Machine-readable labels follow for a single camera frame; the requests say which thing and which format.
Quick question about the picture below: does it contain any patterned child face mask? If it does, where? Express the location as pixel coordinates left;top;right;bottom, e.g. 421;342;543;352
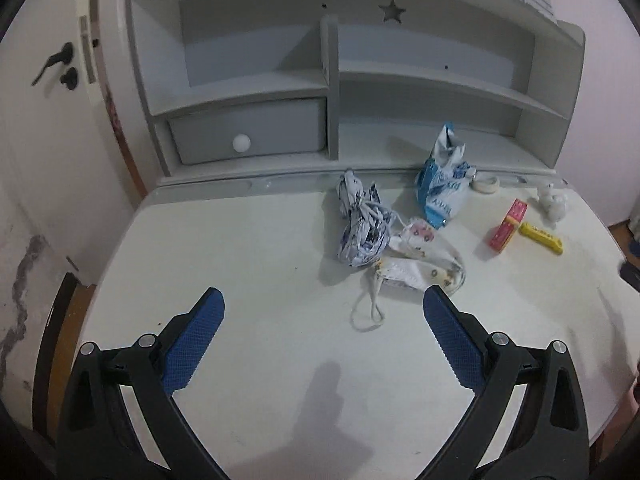
352;218;466;333

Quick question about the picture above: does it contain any blue white milk snack bag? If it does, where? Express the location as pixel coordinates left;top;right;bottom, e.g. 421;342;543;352
416;122;476;230

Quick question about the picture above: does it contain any grey desk hutch shelf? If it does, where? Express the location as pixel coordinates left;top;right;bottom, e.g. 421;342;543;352
126;0;586;182

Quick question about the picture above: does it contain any grey drawer with white knob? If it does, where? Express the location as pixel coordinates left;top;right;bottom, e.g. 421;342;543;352
168;99;326;165

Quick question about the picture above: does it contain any white tissue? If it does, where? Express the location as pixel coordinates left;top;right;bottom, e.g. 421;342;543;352
537;183;568;223

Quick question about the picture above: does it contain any blue white wrapper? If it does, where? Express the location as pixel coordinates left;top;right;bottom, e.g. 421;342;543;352
336;169;399;268

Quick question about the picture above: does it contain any red small box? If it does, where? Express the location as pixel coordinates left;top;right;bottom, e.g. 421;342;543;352
489;200;528;254

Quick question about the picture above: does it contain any roll of masking tape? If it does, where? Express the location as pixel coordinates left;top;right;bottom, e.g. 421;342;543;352
471;176;500;195

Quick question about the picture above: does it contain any black door handle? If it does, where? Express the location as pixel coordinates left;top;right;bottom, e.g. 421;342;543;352
30;41;80;91

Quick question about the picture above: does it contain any yellow small packet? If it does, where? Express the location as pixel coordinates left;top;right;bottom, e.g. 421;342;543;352
518;222;564;255

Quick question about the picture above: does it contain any white door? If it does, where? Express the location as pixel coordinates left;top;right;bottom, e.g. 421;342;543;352
0;0;151;361

